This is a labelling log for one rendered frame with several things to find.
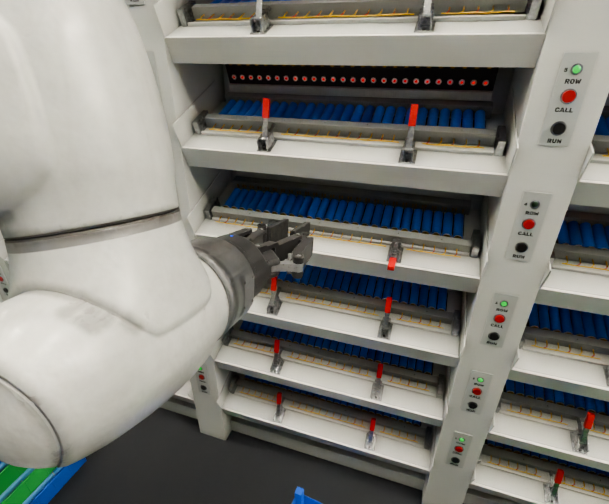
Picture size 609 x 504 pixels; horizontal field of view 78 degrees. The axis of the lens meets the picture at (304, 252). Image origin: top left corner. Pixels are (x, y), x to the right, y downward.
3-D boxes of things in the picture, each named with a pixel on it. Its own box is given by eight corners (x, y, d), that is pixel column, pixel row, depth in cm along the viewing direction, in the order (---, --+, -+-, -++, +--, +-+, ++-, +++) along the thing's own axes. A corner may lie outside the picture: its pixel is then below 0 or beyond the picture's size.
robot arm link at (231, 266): (230, 359, 32) (259, 328, 37) (231, 257, 29) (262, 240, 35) (141, 336, 35) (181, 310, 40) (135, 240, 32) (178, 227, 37)
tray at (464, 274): (475, 293, 72) (488, 261, 65) (200, 247, 89) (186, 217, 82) (477, 221, 84) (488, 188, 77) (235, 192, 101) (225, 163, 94)
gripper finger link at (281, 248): (248, 245, 42) (259, 247, 41) (296, 227, 51) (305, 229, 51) (247, 278, 43) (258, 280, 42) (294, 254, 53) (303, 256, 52)
